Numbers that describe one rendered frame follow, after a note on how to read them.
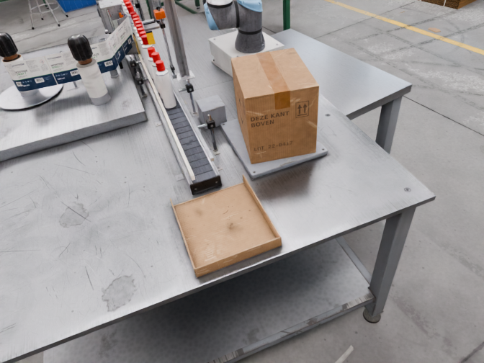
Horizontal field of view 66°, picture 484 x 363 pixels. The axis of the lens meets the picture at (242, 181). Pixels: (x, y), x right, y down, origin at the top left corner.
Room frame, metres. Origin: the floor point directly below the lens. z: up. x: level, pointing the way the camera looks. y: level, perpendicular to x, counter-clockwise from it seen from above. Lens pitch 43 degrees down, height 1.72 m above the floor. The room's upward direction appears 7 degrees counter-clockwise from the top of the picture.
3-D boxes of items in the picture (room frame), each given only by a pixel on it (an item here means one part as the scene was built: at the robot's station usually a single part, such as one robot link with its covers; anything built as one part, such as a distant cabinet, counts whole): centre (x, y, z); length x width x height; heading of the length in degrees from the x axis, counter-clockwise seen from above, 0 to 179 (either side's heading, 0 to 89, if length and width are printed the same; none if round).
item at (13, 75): (1.74, 0.97, 1.04); 0.09 x 0.09 x 0.29
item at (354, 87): (1.66, -0.21, 0.81); 0.90 x 0.90 x 0.04; 26
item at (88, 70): (1.58, 0.60, 1.03); 0.09 x 0.09 x 0.30
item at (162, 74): (1.45, 0.26, 0.98); 0.05 x 0.05 x 0.20
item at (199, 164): (1.73, 0.35, 0.86); 1.65 x 0.08 x 0.04; 16
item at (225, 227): (0.78, 0.08, 0.85); 0.30 x 0.26 x 0.04; 16
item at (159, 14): (1.71, 0.29, 1.05); 0.10 x 0.04 x 0.33; 106
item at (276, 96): (1.18, -0.15, 0.99); 0.30 x 0.24 x 0.27; 4
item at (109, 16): (2.12, 0.55, 1.01); 0.14 x 0.13 x 0.26; 16
